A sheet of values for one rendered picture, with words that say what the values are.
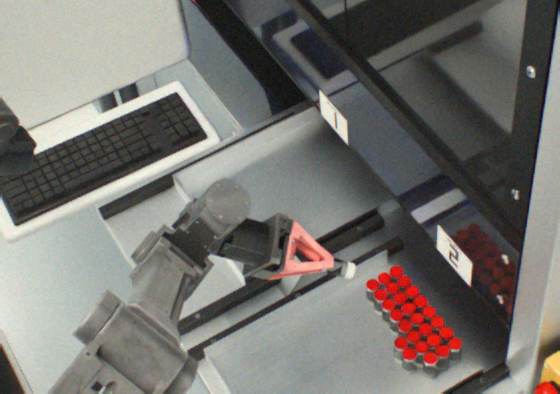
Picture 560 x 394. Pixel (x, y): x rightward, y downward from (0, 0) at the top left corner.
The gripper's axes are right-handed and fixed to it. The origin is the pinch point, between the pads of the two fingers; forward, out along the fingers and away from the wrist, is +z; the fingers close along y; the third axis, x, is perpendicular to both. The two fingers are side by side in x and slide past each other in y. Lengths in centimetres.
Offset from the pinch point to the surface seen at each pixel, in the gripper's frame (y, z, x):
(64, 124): -81, -27, 38
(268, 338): -34.6, 6.8, -4.1
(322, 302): -32.9, 14.3, 3.5
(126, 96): -92, -14, 52
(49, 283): -163, -10, 23
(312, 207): -40.6, 12.8, 21.4
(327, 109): -31.0, 8.8, 35.5
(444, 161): 1.2, 14.9, 18.5
